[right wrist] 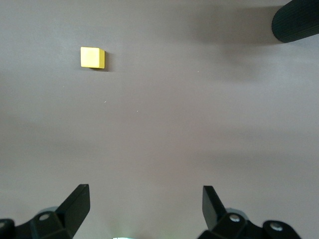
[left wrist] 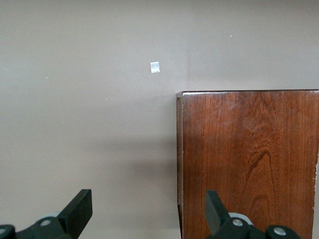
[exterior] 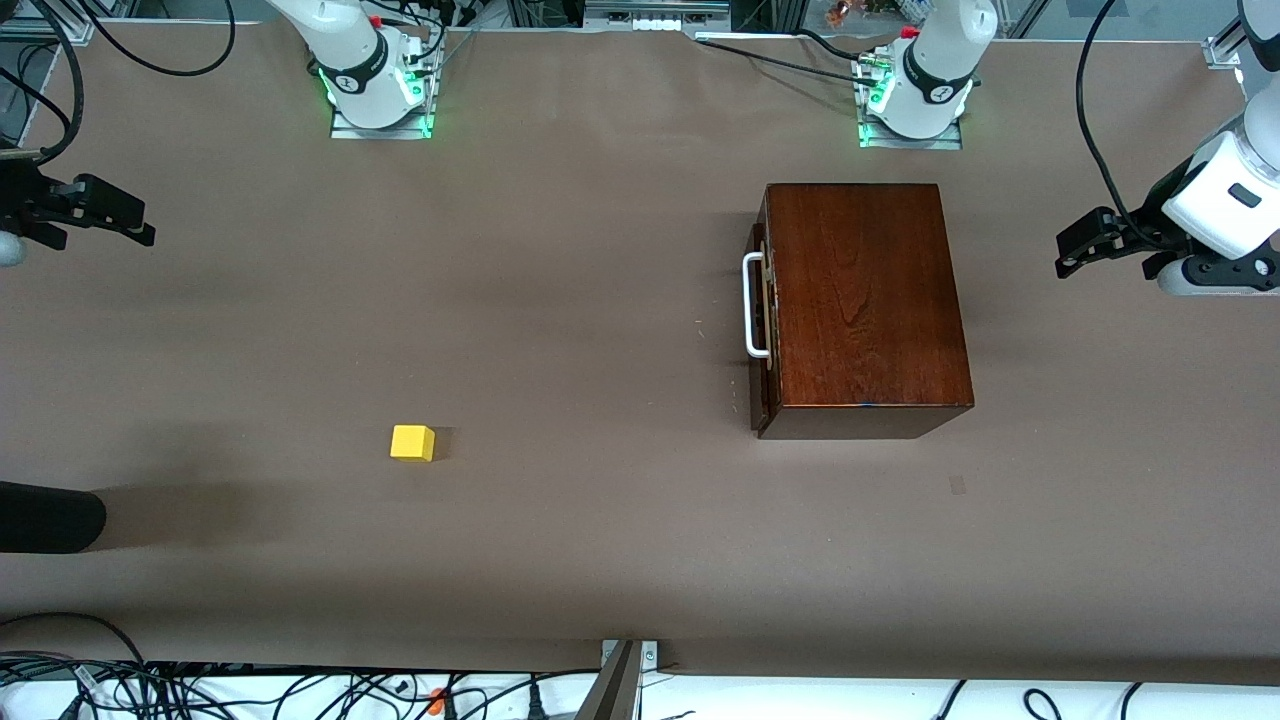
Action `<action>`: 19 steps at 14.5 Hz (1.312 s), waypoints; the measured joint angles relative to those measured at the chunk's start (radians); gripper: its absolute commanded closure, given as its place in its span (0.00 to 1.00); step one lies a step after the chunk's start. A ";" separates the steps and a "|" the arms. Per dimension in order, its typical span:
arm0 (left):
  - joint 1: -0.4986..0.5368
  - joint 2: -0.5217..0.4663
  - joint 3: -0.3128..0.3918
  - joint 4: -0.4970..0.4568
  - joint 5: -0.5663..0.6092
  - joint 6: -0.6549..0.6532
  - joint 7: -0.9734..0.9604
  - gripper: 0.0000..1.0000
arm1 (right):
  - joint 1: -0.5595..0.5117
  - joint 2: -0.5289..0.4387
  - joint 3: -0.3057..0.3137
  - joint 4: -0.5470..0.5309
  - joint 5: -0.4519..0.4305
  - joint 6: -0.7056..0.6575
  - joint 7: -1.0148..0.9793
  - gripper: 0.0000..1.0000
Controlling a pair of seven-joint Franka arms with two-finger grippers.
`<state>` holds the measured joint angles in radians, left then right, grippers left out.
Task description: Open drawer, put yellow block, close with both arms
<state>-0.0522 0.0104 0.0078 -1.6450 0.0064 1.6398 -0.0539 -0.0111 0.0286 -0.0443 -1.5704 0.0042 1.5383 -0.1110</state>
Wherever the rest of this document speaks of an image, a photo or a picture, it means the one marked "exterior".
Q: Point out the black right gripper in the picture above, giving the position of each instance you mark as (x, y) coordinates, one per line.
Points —
(20, 200)

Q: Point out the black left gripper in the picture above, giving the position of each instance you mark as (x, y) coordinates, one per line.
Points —
(1147, 231)

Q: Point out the yellow block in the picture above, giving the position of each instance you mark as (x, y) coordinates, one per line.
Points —
(412, 443)

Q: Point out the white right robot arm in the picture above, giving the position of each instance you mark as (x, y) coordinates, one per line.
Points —
(350, 50)

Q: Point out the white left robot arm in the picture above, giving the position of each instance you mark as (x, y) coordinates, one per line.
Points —
(940, 60)

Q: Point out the dark brown wooden cabinet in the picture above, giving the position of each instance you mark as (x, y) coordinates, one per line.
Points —
(880, 300)

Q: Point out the black foam cylinder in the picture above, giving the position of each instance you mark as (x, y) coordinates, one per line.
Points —
(50, 518)

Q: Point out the grey power strip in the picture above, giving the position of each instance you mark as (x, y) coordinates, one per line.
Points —
(655, 22)

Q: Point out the black power plug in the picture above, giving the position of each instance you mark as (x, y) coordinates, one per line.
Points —
(535, 705)

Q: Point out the aluminium frame profile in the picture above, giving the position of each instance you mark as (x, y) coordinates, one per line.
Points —
(1222, 52)
(60, 30)

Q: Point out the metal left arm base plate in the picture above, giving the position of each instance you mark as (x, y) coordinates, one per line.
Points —
(910, 143)

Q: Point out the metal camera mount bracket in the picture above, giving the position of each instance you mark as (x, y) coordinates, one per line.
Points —
(615, 685)

